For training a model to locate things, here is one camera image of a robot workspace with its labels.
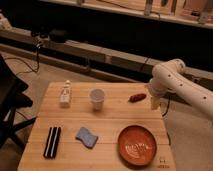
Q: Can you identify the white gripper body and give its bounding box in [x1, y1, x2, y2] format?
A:
[147, 79, 167, 98]

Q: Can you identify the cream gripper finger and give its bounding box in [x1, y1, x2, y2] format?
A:
[150, 96, 160, 110]

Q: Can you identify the red pepper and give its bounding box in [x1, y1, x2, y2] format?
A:
[129, 93, 146, 103]

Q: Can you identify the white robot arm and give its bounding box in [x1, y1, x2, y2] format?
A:
[147, 59, 213, 121]

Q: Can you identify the orange ceramic bowl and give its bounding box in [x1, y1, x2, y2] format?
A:
[118, 125, 157, 166]

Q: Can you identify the blue sponge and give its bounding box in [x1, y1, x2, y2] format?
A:
[75, 127, 98, 149]

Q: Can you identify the small white bottle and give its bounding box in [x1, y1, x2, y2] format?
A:
[59, 80, 71, 107]

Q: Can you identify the black power adapter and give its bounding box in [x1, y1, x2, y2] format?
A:
[49, 29, 68, 43]

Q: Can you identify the black and white striped block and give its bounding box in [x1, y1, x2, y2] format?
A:
[43, 127, 61, 159]

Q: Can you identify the black office chair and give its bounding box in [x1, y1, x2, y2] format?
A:
[0, 54, 36, 149]

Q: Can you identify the black cable on floor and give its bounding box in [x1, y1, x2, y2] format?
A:
[3, 43, 43, 76]

